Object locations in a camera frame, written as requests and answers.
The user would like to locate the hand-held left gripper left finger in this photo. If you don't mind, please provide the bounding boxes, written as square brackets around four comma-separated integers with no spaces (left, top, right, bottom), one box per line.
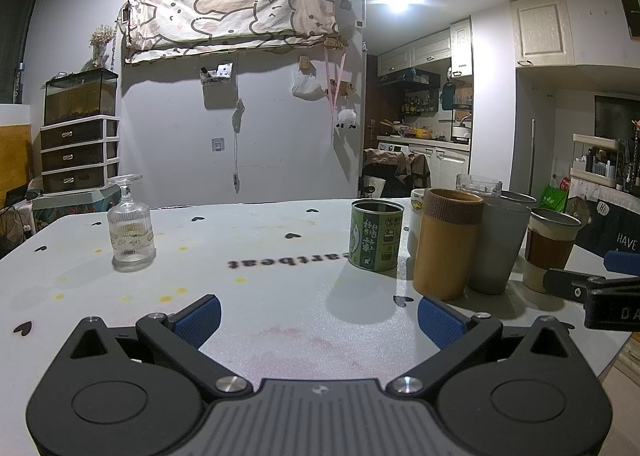
[65,294,254,400]

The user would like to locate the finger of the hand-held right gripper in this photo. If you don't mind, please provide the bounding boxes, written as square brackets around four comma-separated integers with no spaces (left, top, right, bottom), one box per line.
[603,251,640,278]
[544,267,609,299]

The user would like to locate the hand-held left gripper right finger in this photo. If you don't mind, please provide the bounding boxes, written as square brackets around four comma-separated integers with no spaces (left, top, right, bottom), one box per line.
[385,296,577,398]

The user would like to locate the clear ribbed glass cup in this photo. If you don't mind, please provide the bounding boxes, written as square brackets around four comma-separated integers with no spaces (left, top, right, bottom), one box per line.
[106,174,154,272]

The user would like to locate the cup with brown sleeve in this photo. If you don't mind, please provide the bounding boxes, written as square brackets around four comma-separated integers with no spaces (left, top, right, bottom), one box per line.
[522,207,584,293]

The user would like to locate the bamboo cup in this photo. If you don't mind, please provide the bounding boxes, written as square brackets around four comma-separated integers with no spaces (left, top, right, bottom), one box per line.
[412,188,485,301]

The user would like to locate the tall grey cup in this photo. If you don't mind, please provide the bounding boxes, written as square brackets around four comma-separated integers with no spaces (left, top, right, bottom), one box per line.
[467,198,531,295]

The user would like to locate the short grey cup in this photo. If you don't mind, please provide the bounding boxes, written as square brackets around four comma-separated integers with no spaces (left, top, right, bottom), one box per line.
[500,190,539,211]

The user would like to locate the white cup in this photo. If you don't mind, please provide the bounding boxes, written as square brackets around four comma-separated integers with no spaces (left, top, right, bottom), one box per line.
[406,188,426,260]

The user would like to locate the black printed cloth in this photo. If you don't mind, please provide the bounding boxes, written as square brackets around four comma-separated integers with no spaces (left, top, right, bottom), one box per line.
[565,195,640,258]

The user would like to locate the green shopping bag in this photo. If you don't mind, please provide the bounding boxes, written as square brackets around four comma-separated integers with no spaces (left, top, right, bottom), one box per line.
[538,185,569,211]

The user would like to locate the white storage rack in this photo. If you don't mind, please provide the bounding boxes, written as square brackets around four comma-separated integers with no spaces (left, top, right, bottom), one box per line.
[571,133,627,188]

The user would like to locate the green tin can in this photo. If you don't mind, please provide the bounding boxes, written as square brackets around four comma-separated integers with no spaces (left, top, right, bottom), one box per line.
[348,199,405,272]

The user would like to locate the clear glass tumbler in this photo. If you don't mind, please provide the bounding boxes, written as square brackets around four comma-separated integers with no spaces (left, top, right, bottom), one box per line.
[455,174,503,198]

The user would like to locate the white paper bag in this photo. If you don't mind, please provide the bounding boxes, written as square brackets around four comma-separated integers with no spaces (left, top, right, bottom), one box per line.
[360,175,386,200]

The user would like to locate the chair with brown jacket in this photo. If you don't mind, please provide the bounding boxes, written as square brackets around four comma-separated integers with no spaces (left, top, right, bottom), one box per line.
[362,147,432,199]

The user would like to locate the white drawer unit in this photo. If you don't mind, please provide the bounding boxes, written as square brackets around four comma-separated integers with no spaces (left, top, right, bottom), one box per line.
[39,116,121,195]

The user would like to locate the wooden board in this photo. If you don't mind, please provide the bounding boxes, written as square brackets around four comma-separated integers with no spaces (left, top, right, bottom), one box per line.
[0,123,34,208]

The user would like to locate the glass fish tank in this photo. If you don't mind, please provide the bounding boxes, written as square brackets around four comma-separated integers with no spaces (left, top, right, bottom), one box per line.
[43,68,120,127]

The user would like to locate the white hanging bag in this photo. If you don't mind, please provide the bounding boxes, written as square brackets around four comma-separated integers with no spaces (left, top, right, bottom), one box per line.
[292,70,321,99]

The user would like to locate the white kitchen cabinets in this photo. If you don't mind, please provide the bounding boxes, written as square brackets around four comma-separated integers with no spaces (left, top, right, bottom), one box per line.
[377,17,474,78]

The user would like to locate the dried flowers in vase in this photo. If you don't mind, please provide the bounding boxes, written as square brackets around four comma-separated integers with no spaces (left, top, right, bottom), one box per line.
[89,24,115,70]

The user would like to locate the printed bear blanket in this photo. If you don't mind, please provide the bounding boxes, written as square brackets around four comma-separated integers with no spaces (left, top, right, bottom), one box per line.
[119,0,338,65]

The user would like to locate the white wall cabinet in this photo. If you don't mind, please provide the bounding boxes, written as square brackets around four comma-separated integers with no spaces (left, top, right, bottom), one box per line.
[509,0,577,69]

